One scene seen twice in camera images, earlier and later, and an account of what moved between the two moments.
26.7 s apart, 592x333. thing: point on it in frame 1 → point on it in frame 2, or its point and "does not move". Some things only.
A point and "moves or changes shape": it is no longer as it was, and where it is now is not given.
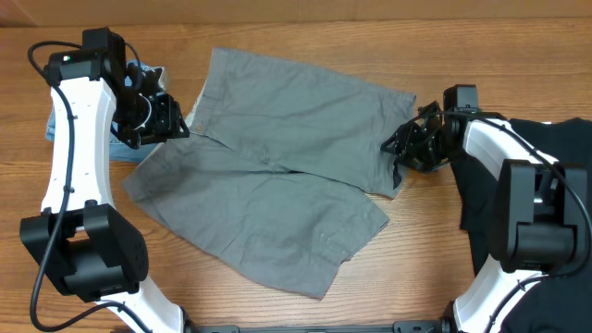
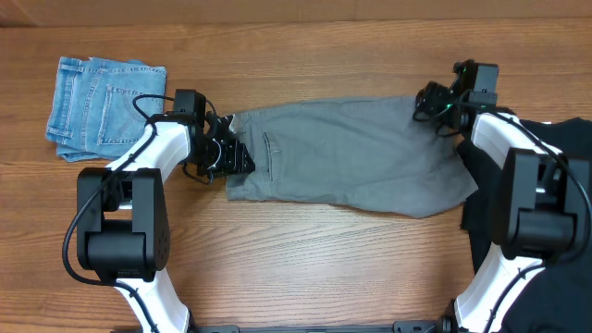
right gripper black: x=417 y=140 → x=430 y=103
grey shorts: x=272 y=179 moves or changes shape
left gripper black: x=168 y=124 → x=233 y=162
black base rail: x=400 y=326 does not move
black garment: x=561 y=302 does not move
